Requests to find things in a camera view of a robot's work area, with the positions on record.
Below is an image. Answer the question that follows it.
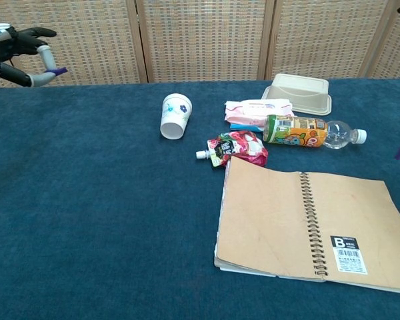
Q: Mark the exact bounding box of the purple plastic cylindrical stick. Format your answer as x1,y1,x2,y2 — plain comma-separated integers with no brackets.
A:
43,66,69,76

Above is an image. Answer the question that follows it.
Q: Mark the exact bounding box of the brown spiral notebook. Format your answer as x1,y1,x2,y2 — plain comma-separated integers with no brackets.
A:
214,155,400,296

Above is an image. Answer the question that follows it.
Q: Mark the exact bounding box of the white floral paper cup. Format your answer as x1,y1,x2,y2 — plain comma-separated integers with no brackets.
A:
159,93,193,140

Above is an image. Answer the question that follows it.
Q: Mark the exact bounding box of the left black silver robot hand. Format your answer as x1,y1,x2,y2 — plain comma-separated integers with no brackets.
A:
0,22,58,88

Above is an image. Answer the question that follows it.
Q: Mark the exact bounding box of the blue tissue pack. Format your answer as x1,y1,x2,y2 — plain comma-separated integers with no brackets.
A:
229,121,266,133

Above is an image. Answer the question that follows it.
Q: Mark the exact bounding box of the beige takeaway food box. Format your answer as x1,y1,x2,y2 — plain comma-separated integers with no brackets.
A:
261,73,333,116

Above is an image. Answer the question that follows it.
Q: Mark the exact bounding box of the orange label plastic bottle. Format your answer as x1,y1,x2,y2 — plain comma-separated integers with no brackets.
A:
262,114,368,150

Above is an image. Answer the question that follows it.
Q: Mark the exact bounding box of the blue carpet table mat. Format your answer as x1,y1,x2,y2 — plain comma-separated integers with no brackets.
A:
0,78,400,320

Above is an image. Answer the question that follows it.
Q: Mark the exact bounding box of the pink wet wipes pack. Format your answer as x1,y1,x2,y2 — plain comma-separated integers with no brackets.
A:
223,99,295,127

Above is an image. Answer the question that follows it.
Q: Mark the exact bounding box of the red juice spout pouch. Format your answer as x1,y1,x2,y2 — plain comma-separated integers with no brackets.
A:
195,130,269,167

